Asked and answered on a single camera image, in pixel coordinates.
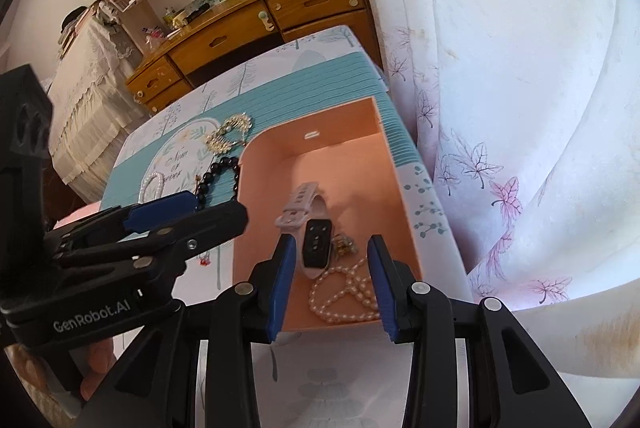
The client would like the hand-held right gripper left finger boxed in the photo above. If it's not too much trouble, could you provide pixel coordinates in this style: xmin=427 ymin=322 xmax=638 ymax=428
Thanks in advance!
xmin=75 ymin=233 xmax=301 ymax=428

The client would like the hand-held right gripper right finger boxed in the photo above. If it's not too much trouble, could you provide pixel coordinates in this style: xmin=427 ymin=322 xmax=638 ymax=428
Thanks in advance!
xmin=366 ymin=234 xmax=596 ymax=428

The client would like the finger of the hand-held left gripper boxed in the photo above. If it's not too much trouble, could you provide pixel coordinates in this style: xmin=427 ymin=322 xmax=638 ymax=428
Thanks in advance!
xmin=45 ymin=190 xmax=202 ymax=250
xmin=59 ymin=200 xmax=250 ymax=280

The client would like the white pearl bracelet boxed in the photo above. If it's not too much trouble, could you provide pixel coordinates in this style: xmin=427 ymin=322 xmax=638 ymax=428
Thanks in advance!
xmin=141 ymin=172 xmax=166 ymax=205

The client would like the white pearl necklace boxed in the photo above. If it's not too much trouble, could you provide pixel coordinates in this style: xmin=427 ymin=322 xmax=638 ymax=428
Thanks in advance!
xmin=309 ymin=258 xmax=383 ymax=325

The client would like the small gold charm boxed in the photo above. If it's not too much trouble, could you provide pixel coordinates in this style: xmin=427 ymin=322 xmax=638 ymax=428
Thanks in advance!
xmin=332 ymin=235 xmax=359 ymax=259

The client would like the black bead bracelet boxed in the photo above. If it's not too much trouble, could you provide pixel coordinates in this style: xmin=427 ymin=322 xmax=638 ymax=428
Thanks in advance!
xmin=195 ymin=156 xmax=242 ymax=210

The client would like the smart watch with pale band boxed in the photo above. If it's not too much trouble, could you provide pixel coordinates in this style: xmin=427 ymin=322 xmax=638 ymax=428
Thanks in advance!
xmin=275 ymin=182 xmax=335 ymax=280

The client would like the gold crystal bracelet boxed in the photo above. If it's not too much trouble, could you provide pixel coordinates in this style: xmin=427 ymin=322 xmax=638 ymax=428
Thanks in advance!
xmin=205 ymin=113 xmax=254 ymax=154

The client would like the pink storage box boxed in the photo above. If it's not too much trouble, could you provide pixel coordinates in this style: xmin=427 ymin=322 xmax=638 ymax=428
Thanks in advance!
xmin=234 ymin=96 xmax=426 ymax=334

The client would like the cream lace furniture cover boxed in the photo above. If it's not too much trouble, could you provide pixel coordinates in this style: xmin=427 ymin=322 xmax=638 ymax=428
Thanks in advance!
xmin=47 ymin=8 xmax=151 ymax=205

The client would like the wooden desk with drawers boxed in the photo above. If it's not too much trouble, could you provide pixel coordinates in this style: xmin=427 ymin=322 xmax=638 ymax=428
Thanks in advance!
xmin=125 ymin=0 xmax=383 ymax=115

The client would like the tree print tablecloth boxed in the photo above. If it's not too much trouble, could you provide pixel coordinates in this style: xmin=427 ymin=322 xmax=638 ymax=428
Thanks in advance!
xmin=100 ymin=25 xmax=473 ymax=428

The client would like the black bag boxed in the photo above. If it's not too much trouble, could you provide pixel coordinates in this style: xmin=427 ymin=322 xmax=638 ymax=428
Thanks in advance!
xmin=62 ymin=6 xmax=90 ymax=45

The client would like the white leaf print curtain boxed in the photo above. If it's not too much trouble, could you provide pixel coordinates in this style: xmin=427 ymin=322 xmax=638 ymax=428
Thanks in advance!
xmin=345 ymin=0 xmax=640 ymax=379

